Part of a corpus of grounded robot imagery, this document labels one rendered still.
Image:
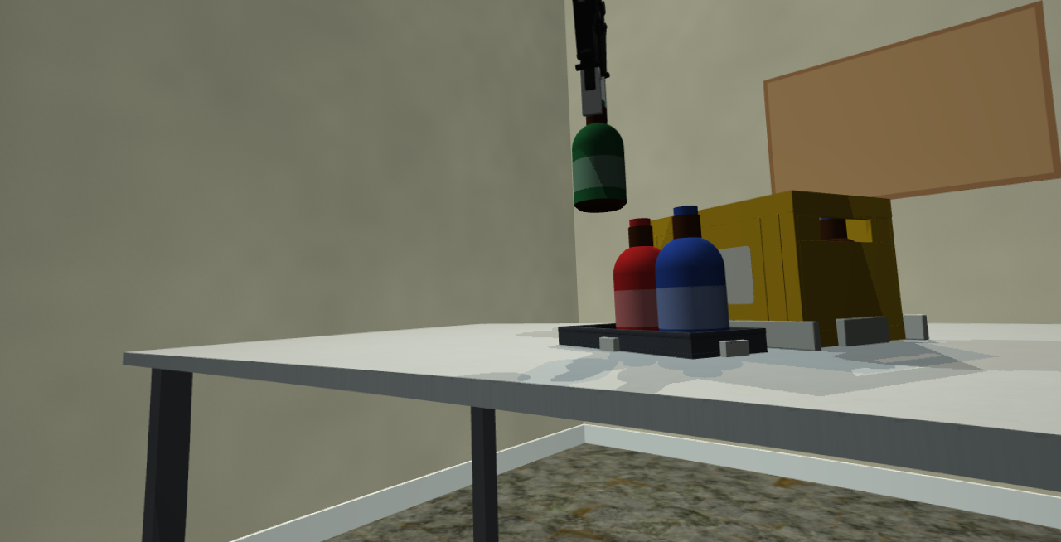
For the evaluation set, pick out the black tray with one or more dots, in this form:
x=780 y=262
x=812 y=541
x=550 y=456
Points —
x=689 y=345

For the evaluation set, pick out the green bottle with pale green label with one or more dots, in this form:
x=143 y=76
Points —
x=599 y=176

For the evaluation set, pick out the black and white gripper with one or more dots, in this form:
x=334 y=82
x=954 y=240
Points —
x=593 y=71

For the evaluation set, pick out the red bottle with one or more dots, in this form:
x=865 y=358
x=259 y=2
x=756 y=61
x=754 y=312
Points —
x=634 y=280

